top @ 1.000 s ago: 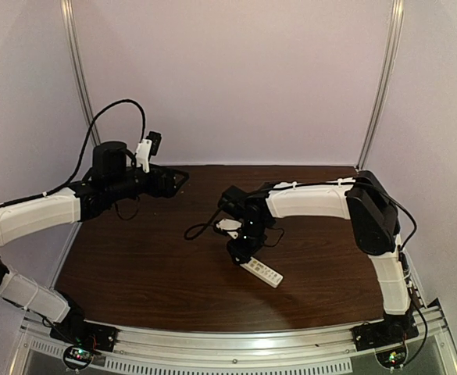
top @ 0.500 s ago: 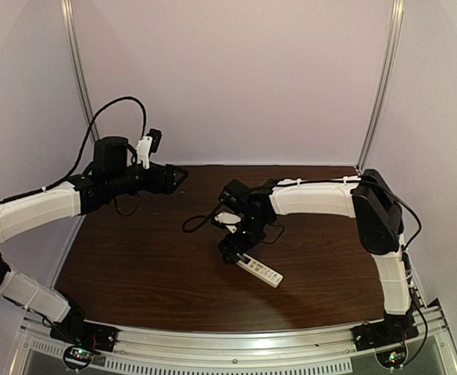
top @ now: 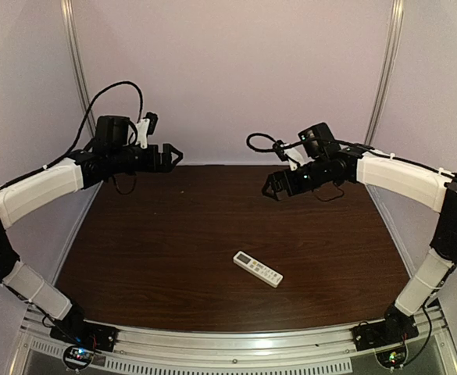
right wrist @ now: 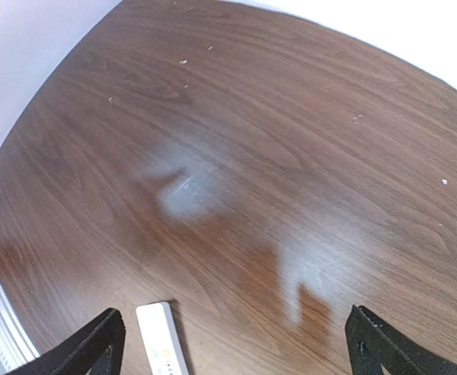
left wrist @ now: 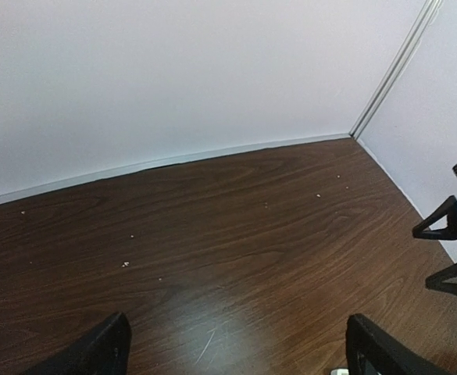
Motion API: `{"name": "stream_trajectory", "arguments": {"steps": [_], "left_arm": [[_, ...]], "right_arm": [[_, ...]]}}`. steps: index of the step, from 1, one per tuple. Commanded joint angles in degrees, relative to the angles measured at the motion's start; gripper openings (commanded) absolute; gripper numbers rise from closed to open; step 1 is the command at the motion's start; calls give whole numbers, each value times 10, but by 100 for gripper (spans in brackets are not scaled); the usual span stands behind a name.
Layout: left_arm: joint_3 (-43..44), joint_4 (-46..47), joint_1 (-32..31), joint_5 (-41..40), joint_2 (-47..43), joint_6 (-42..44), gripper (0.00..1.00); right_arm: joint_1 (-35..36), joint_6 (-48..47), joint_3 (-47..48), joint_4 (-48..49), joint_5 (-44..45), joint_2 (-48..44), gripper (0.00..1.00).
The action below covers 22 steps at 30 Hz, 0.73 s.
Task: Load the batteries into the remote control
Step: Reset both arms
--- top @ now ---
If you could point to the right aluminium frame post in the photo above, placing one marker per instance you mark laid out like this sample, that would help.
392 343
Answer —
394 31

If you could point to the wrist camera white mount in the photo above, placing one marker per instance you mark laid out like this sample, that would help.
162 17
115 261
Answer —
289 154
145 127

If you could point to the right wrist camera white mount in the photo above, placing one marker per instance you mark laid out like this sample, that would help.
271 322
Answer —
289 154

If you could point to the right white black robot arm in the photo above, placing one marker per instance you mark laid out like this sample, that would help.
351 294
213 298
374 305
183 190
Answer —
318 158

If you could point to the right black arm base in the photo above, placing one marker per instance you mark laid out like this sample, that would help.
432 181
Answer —
383 333

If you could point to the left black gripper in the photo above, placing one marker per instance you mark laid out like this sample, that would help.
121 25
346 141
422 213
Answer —
162 158

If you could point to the white remote control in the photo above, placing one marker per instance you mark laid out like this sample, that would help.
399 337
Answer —
257 269

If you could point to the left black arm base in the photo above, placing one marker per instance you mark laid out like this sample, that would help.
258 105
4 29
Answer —
85 334

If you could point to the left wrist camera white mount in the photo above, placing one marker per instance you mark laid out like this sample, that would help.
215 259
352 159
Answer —
145 127

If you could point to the aluminium frame post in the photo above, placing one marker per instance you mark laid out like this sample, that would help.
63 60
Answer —
78 69
394 31

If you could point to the left aluminium frame post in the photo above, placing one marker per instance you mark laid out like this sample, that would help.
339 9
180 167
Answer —
78 69

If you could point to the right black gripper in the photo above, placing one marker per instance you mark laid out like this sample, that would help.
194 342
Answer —
284 183

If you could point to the front aluminium rail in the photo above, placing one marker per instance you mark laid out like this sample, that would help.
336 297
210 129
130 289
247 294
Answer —
324 350

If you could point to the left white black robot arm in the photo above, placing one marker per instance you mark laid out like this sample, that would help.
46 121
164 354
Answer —
119 146

